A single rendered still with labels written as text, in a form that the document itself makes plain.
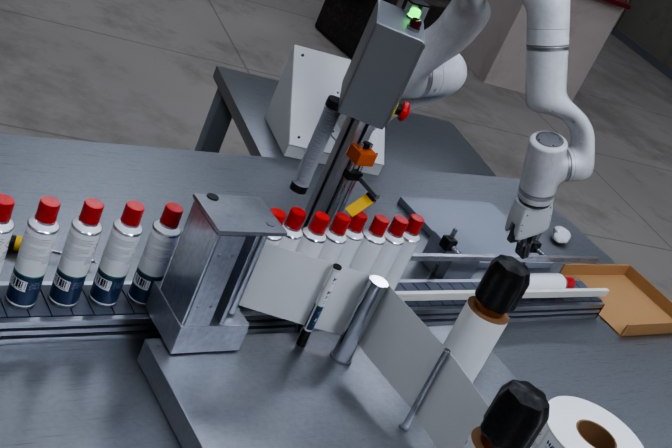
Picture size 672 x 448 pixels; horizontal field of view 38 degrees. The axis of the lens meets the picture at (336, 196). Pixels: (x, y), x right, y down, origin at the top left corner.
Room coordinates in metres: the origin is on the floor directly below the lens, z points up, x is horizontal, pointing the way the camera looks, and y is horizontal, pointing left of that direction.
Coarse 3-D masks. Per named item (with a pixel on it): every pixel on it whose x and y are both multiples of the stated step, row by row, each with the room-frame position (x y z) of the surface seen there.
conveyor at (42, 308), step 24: (0, 288) 1.36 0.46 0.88; (48, 288) 1.41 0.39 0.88; (408, 288) 1.97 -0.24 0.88; (432, 288) 2.02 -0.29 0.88; (456, 288) 2.07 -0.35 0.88; (0, 312) 1.30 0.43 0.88; (24, 312) 1.33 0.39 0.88; (48, 312) 1.35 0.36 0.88; (72, 312) 1.38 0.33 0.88; (96, 312) 1.41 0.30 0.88; (120, 312) 1.44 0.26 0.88; (144, 312) 1.47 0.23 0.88
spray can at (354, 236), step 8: (360, 216) 1.78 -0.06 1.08; (352, 224) 1.78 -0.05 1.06; (360, 224) 1.78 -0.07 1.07; (352, 232) 1.78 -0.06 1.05; (360, 232) 1.79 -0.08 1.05; (352, 240) 1.77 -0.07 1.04; (360, 240) 1.78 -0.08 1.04; (344, 248) 1.77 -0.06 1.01; (352, 248) 1.77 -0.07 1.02; (344, 256) 1.77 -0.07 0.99; (352, 256) 1.78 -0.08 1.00; (344, 264) 1.77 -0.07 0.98
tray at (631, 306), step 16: (560, 272) 2.50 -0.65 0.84; (576, 272) 2.54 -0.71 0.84; (592, 272) 2.59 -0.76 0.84; (608, 272) 2.64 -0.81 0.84; (624, 272) 2.69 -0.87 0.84; (608, 288) 2.55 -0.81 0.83; (624, 288) 2.60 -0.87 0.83; (640, 288) 2.64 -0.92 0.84; (656, 288) 2.61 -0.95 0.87; (608, 304) 2.45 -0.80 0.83; (624, 304) 2.50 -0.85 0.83; (640, 304) 2.54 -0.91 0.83; (656, 304) 2.59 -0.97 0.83; (608, 320) 2.36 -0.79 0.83; (624, 320) 2.40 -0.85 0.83; (640, 320) 2.44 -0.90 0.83; (656, 320) 2.49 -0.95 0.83; (624, 336) 2.32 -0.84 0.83
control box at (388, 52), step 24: (384, 24) 1.74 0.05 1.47; (360, 48) 1.81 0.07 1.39; (384, 48) 1.74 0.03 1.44; (408, 48) 1.74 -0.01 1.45; (360, 72) 1.73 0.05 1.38; (384, 72) 1.74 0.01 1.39; (408, 72) 1.74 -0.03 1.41; (360, 96) 1.74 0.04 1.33; (384, 96) 1.74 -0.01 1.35; (360, 120) 1.74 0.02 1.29; (384, 120) 1.74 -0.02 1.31
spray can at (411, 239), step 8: (416, 216) 1.90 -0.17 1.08; (408, 224) 1.88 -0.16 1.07; (416, 224) 1.88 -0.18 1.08; (408, 232) 1.88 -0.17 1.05; (416, 232) 1.88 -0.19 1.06; (408, 240) 1.87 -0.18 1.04; (416, 240) 1.88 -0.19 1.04; (408, 248) 1.87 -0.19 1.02; (400, 256) 1.87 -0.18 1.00; (408, 256) 1.88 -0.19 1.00; (400, 264) 1.87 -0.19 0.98; (392, 272) 1.87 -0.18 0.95; (400, 272) 1.88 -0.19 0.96; (392, 280) 1.87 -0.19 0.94; (392, 288) 1.88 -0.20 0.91
